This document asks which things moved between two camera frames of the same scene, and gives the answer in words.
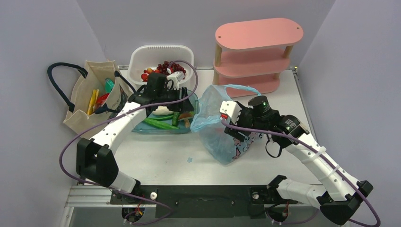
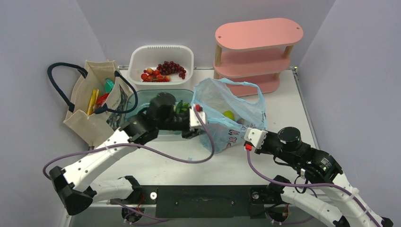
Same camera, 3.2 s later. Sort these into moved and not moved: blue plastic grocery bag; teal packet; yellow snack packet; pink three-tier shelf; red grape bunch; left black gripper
Moved: blue plastic grocery bag; left black gripper
Not moved: teal packet; yellow snack packet; pink three-tier shelf; red grape bunch
